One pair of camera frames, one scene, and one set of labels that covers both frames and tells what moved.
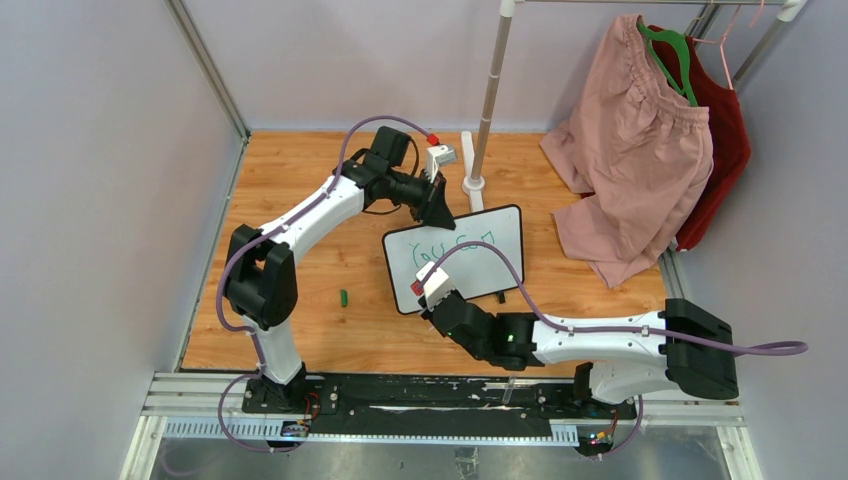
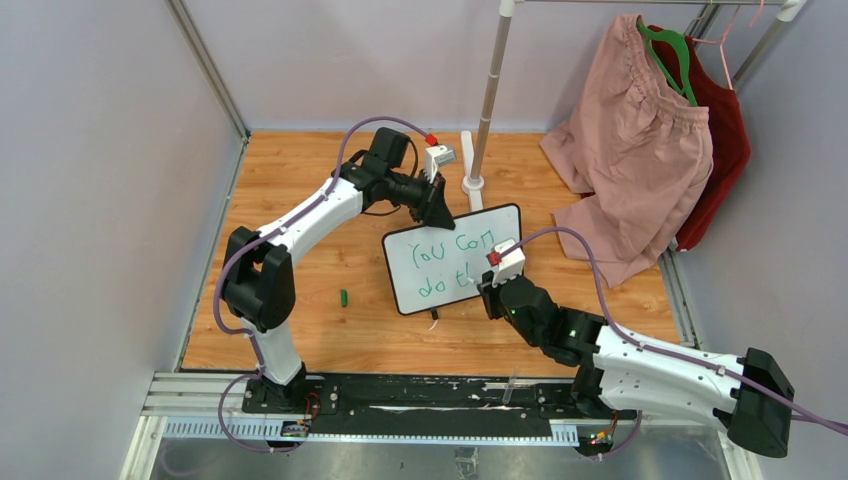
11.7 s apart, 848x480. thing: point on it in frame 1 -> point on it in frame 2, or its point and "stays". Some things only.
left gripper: [437, 213] stays
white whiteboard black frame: [473, 270] stays
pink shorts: [640, 155] stays
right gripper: [429, 314] -> [491, 293]
